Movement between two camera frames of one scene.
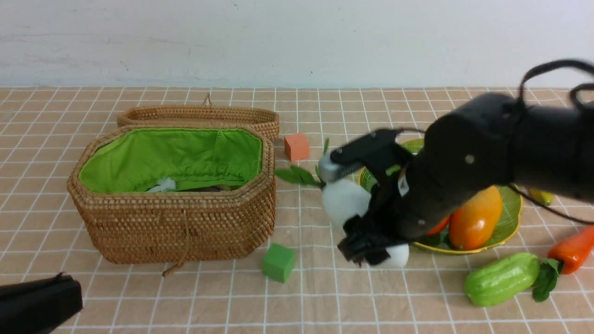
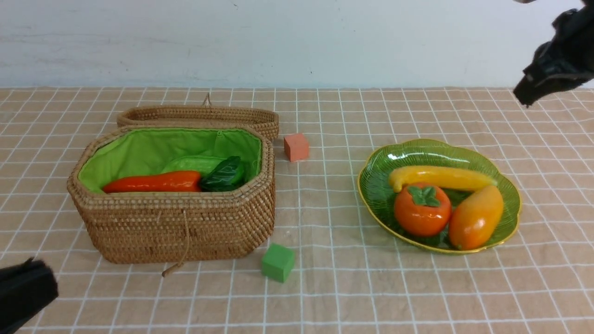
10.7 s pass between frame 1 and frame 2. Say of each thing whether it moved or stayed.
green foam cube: stayed
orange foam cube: stayed
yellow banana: moved
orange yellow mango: stayed
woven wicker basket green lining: stayed
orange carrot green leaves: moved
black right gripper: moved
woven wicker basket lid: stayed
